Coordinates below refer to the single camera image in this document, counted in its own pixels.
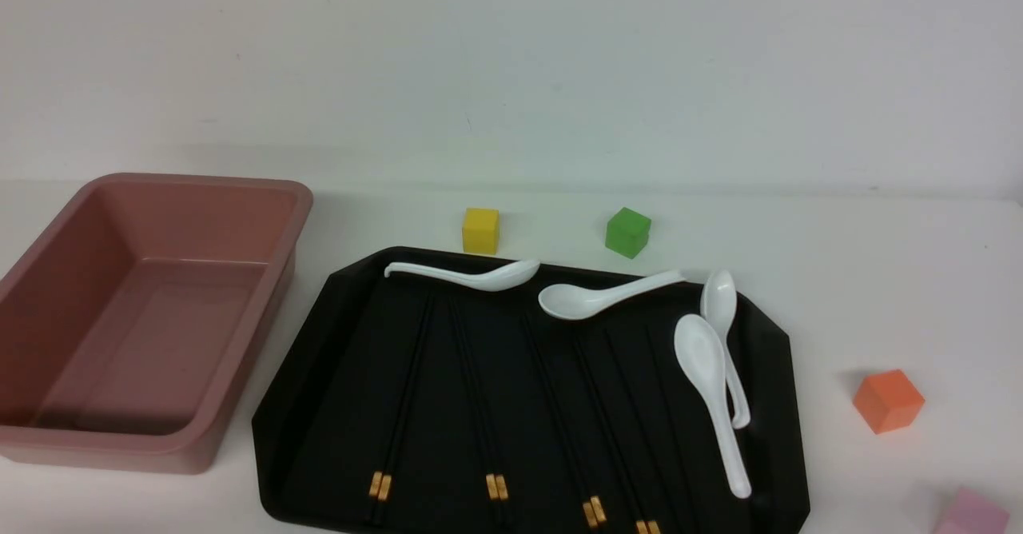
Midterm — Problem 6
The white spoon top left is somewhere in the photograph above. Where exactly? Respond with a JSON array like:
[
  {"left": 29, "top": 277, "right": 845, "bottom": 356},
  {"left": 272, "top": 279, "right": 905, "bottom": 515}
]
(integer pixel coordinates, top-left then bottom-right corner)
[{"left": 384, "top": 258, "right": 541, "bottom": 293}]

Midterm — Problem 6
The white spoon back right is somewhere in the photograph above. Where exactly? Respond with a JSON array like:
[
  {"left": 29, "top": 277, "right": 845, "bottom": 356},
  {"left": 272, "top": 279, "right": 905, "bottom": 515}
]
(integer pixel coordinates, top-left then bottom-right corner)
[{"left": 700, "top": 269, "right": 751, "bottom": 429}]

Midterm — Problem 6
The green cube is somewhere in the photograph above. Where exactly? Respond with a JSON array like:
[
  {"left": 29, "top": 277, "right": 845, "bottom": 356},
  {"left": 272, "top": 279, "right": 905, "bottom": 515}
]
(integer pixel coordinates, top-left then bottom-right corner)
[{"left": 604, "top": 207, "right": 653, "bottom": 258}]

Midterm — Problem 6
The yellow cube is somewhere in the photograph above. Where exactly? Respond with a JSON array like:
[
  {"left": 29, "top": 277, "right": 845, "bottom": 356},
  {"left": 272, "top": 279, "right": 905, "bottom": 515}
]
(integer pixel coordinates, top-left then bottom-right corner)
[{"left": 461, "top": 209, "right": 500, "bottom": 256}]

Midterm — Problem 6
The white spoon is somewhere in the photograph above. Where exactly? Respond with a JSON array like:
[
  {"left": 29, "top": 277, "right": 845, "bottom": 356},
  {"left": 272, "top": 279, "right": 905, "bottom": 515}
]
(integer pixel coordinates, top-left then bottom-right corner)
[
  {"left": 384, "top": 258, "right": 541, "bottom": 293},
  {"left": 675, "top": 314, "right": 752, "bottom": 499},
  {"left": 700, "top": 269, "right": 751, "bottom": 429},
  {"left": 537, "top": 269, "right": 686, "bottom": 321}
]

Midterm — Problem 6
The pink plastic bin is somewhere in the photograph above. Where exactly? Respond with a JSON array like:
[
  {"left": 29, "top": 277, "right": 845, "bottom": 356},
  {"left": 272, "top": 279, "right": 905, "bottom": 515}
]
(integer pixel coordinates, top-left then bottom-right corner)
[{"left": 1, "top": 173, "right": 313, "bottom": 473}]

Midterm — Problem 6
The black chopstick gold band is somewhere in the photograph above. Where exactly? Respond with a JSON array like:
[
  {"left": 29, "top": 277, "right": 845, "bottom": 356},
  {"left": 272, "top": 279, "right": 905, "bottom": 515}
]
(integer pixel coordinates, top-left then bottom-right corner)
[
  {"left": 364, "top": 294, "right": 432, "bottom": 523},
  {"left": 374, "top": 294, "right": 439, "bottom": 523},
  {"left": 448, "top": 298, "right": 500, "bottom": 523},
  {"left": 572, "top": 335, "right": 651, "bottom": 533},
  {"left": 599, "top": 328, "right": 662, "bottom": 533},
  {"left": 454, "top": 298, "right": 512, "bottom": 523},
  {"left": 521, "top": 314, "right": 601, "bottom": 531},
  {"left": 527, "top": 314, "right": 608, "bottom": 528}
]

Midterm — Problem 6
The pink cube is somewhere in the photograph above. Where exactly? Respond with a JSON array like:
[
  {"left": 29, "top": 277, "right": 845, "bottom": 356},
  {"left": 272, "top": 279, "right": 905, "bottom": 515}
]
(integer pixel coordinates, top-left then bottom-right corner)
[{"left": 933, "top": 487, "right": 1011, "bottom": 533}]

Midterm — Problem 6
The white spoon top middle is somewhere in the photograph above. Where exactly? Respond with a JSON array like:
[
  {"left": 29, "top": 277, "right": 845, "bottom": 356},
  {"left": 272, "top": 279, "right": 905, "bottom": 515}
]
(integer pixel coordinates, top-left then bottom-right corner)
[{"left": 537, "top": 269, "right": 686, "bottom": 321}]

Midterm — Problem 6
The orange cube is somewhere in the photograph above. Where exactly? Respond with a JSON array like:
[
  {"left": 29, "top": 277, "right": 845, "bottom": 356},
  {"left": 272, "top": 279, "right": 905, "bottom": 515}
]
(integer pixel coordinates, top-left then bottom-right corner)
[{"left": 854, "top": 368, "right": 925, "bottom": 433}]

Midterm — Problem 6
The white spoon front right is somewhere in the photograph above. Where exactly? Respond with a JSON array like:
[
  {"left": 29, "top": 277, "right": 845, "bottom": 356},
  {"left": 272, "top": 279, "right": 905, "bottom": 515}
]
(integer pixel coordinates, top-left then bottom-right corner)
[{"left": 675, "top": 314, "right": 752, "bottom": 499}]

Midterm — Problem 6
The black plastic tray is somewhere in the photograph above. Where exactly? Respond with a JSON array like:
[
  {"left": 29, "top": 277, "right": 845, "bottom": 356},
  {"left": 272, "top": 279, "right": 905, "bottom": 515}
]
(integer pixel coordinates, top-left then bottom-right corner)
[{"left": 252, "top": 247, "right": 810, "bottom": 533}]

